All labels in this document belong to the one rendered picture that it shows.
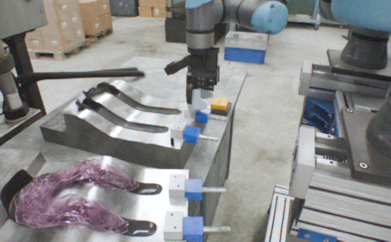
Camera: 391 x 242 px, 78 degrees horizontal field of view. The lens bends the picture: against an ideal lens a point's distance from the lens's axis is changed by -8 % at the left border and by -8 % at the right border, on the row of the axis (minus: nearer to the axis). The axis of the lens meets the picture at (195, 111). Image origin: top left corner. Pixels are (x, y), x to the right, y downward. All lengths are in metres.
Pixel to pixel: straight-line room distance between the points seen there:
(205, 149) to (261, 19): 0.43
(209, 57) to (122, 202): 0.42
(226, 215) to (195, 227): 1.13
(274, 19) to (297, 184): 0.35
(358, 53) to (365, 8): 0.75
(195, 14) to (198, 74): 0.16
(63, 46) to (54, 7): 0.60
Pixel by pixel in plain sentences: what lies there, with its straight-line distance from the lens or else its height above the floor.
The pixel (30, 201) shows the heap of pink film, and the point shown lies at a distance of 0.64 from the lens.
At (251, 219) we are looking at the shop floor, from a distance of 1.68.
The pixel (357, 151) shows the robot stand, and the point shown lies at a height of 1.04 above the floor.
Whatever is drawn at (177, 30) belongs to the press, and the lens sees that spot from 4.89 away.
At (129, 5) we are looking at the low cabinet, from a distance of 7.73.
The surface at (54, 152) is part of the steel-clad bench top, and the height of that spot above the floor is 0.80.
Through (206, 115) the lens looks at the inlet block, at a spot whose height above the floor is 0.91.
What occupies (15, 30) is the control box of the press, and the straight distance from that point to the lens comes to 1.36.
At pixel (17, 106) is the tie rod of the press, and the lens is 1.22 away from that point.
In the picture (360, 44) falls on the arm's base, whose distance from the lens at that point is 0.97.
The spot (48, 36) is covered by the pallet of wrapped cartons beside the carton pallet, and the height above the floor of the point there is 0.37.
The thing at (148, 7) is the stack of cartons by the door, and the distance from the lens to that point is 7.64.
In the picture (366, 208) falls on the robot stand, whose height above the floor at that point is 0.92.
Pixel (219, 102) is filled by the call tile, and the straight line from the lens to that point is 1.02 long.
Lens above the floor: 1.32
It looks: 30 degrees down
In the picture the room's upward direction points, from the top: straight up
